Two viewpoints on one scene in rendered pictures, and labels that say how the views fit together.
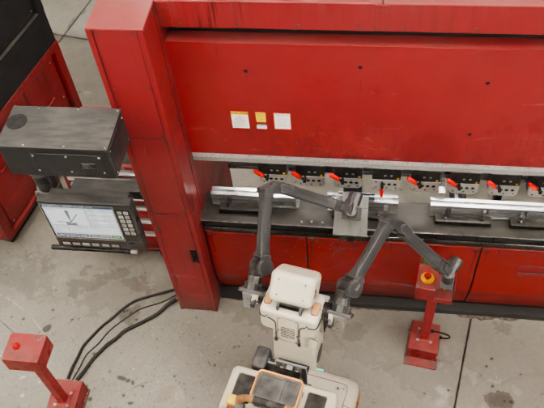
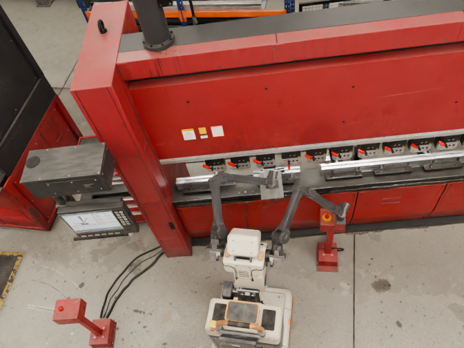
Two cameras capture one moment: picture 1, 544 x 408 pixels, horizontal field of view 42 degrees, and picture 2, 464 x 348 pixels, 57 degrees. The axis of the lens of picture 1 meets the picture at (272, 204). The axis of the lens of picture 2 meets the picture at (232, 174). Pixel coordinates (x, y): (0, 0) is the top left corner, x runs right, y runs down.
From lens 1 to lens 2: 49 cm
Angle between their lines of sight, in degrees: 4
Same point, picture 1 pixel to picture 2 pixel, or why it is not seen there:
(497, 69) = (359, 76)
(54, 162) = (64, 186)
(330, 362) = (270, 277)
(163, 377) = (163, 306)
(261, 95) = (201, 116)
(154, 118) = (130, 143)
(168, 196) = (148, 191)
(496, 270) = (368, 204)
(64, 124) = (67, 159)
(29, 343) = (70, 305)
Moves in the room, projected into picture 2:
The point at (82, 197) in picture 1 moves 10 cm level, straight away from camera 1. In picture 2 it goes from (88, 206) to (82, 196)
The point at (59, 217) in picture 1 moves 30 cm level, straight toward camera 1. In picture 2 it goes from (75, 221) to (96, 250)
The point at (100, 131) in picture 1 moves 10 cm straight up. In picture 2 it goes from (93, 160) to (87, 150)
